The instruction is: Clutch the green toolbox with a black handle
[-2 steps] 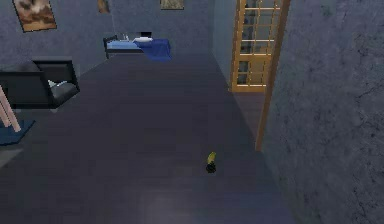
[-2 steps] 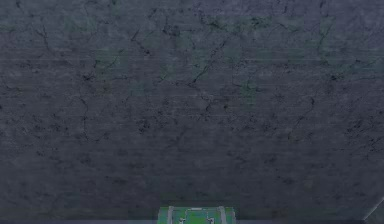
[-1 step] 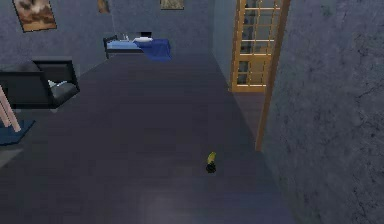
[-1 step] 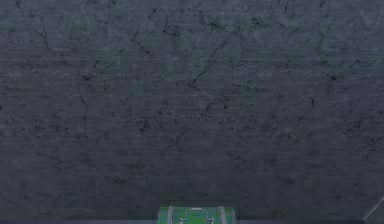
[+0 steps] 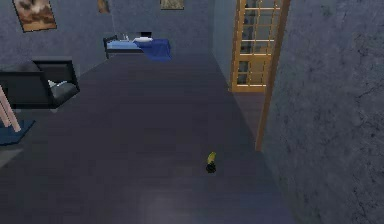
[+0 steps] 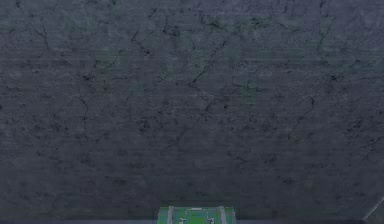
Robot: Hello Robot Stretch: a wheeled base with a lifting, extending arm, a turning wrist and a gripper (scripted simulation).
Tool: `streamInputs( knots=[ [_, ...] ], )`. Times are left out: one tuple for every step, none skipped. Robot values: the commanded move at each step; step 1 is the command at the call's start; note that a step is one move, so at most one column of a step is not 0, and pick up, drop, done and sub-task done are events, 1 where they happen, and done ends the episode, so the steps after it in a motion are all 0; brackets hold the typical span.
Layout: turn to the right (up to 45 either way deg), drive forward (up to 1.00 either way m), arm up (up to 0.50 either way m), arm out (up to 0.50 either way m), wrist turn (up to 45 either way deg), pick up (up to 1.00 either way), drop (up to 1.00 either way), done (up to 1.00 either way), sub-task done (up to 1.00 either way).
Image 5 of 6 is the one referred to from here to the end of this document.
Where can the bed with black frame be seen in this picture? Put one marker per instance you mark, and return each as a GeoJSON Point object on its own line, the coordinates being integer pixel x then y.
{"type": "Point", "coordinates": [120, 46]}

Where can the blue blanket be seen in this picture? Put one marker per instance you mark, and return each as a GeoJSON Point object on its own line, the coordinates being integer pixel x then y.
{"type": "Point", "coordinates": [157, 50]}

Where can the brown framed wall picture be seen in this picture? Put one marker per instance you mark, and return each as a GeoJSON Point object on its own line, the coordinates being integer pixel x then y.
{"type": "Point", "coordinates": [35, 15]}

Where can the small brown framed picture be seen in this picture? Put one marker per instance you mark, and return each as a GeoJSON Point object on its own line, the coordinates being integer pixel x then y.
{"type": "Point", "coordinates": [103, 5]}

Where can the yellow-green and black small object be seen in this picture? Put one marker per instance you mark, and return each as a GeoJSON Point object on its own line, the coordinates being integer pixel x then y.
{"type": "Point", "coordinates": [211, 163]}

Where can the blue floor cloth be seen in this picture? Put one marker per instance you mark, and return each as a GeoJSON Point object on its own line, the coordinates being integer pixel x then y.
{"type": "Point", "coordinates": [16, 133]}

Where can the black box-shaped object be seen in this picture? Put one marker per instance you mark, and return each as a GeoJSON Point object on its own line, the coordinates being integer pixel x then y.
{"type": "Point", "coordinates": [146, 34]}

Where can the white pillow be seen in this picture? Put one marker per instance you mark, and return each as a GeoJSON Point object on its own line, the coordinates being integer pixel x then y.
{"type": "Point", "coordinates": [142, 39]}

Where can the wooden door frame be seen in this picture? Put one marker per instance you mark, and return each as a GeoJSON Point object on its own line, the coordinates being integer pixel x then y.
{"type": "Point", "coordinates": [271, 76]}

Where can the wooden lattice room door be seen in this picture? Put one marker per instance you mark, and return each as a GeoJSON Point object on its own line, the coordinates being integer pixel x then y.
{"type": "Point", "coordinates": [253, 70]}

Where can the grey-green framed wall picture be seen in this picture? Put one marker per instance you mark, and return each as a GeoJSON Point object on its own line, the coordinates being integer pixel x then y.
{"type": "Point", "coordinates": [172, 4]}

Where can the grey cushion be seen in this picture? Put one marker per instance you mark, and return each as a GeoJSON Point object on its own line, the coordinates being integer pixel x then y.
{"type": "Point", "coordinates": [65, 90]}

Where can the black armchair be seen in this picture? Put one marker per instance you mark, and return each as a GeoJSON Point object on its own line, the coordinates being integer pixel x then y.
{"type": "Point", "coordinates": [23, 88]}

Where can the pink wooden stand legs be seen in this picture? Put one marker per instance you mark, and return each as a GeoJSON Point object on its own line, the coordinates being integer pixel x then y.
{"type": "Point", "coordinates": [8, 113]}

